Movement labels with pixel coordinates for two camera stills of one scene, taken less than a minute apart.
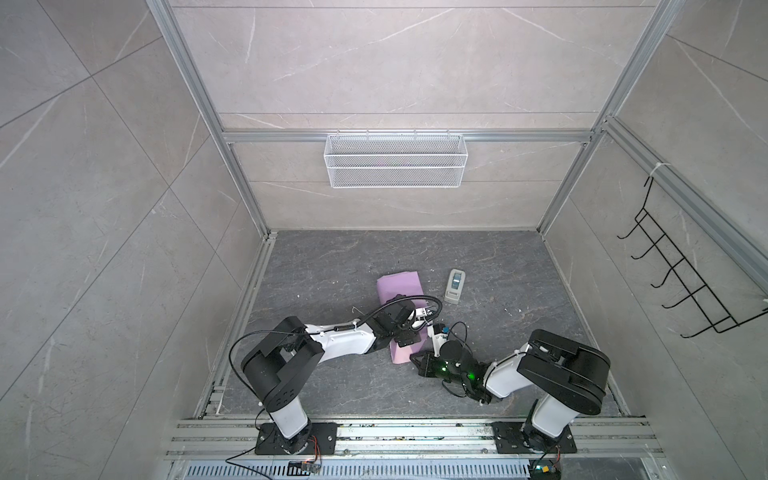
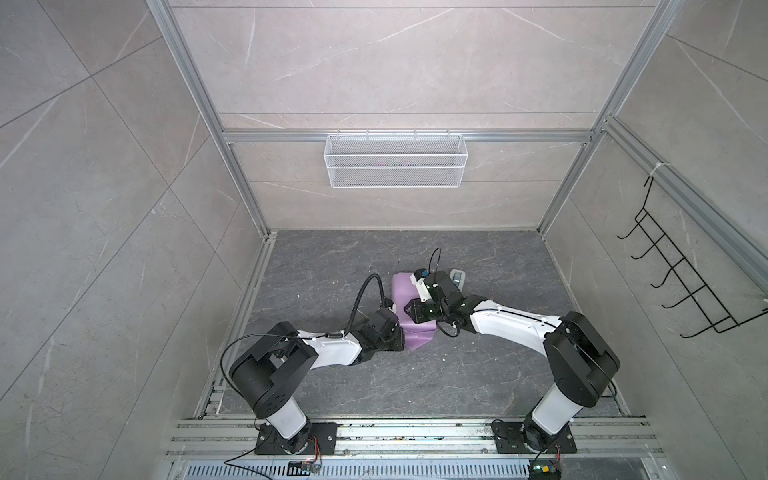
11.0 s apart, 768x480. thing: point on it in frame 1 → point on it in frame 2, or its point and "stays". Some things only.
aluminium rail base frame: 606,449 stays
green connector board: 544,469 stays
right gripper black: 426,368 → 415,306
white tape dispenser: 454,285 stays
